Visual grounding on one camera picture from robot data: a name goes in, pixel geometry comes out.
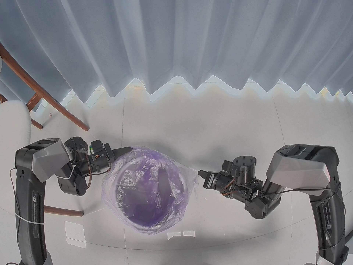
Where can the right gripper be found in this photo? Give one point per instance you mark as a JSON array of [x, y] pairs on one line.
[[220, 182]]

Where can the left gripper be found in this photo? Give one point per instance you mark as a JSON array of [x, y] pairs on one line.
[[102, 163]]

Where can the purple plastic bag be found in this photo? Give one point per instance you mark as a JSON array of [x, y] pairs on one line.
[[154, 203]]

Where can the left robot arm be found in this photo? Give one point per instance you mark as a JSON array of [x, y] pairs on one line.
[[41, 159]]

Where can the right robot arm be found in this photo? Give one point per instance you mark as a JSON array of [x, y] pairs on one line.
[[297, 164]]

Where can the white trash bin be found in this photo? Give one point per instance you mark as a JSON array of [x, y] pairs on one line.
[[132, 164]]

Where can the wooden chair with white cushions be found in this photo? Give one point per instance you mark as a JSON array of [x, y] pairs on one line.
[[13, 126]]

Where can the pale blue curtain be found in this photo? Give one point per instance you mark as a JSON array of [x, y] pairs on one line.
[[176, 23]]

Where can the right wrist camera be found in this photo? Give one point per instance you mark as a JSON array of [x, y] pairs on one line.
[[227, 166]]

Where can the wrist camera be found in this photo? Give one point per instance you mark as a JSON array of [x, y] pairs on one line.
[[96, 146], [227, 166]]

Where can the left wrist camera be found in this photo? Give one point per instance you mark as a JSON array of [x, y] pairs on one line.
[[96, 146]]

